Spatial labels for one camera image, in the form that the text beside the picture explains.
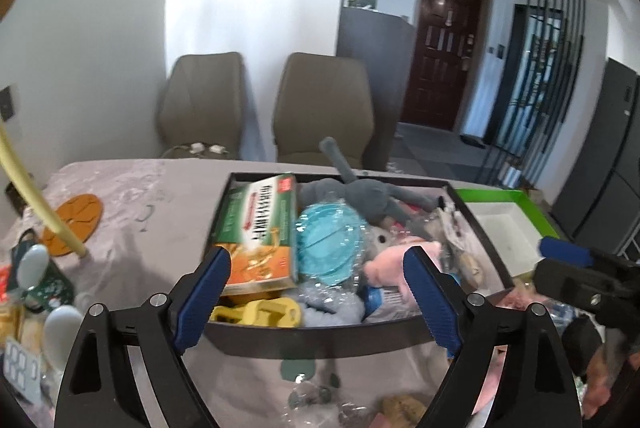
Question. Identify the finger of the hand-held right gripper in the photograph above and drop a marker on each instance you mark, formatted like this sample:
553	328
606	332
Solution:
565	250
575	285

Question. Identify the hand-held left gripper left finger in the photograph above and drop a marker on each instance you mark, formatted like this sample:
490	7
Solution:
200	303

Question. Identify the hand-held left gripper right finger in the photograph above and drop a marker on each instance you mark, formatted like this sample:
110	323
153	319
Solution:
432	303

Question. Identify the pink plush toy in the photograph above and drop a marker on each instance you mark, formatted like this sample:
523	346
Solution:
390	263

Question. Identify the green orange carton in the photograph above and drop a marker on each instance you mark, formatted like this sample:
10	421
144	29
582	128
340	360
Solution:
257	233

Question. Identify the black storage box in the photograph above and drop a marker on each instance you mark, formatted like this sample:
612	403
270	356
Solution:
310	343

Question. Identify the person's right hand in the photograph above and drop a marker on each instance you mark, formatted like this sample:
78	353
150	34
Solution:
602	388

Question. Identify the blue white bottle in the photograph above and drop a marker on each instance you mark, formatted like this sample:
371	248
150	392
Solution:
385	300

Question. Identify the pink flower bouquet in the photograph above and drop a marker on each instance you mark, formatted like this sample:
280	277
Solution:
517	299

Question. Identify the yellow plastic toy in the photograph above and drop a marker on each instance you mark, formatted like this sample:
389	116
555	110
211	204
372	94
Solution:
265	313

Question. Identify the green-rimmed white box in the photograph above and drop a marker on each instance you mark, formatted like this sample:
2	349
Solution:
500	228

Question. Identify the white round plush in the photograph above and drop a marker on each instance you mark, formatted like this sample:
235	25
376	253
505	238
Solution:
382	239

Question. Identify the white plush toy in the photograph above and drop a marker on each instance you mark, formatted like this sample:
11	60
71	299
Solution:
450	220

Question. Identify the black refrigerator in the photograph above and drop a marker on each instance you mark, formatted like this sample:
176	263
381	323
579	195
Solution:
610	147

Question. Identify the blue plastic container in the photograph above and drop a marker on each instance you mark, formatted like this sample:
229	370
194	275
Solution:
330	243

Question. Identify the grey plush toy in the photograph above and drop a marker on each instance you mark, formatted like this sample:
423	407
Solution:
360	198

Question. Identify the dark door mat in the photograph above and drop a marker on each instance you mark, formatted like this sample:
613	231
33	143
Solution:
472	140

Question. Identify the white cotton in clear bag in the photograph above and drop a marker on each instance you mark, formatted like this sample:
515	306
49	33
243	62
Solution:
320	400

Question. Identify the orange wooden coaster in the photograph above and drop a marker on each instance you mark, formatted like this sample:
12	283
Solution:
55	242
80	213

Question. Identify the dark green mug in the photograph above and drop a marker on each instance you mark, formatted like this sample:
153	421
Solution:
42	288

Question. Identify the white digital clock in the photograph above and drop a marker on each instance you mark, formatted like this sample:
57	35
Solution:
20	363

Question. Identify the black slatted screen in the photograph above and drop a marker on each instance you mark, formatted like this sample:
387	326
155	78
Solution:
545	57

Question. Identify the round wooden stand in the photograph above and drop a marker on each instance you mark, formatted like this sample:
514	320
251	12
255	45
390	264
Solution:
35	198

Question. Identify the beige upholstered chair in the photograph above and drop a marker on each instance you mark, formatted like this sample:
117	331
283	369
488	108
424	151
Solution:
202	102
322	102

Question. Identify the black power plug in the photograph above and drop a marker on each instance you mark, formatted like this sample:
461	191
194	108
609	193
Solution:
12	195

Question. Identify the dark brown door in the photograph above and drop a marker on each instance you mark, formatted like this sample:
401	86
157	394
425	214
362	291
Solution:
445	52

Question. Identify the grey cabinet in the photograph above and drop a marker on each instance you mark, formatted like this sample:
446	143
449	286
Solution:
375	57

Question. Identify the dark wall socket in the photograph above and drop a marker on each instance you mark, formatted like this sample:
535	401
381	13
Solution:
6	103

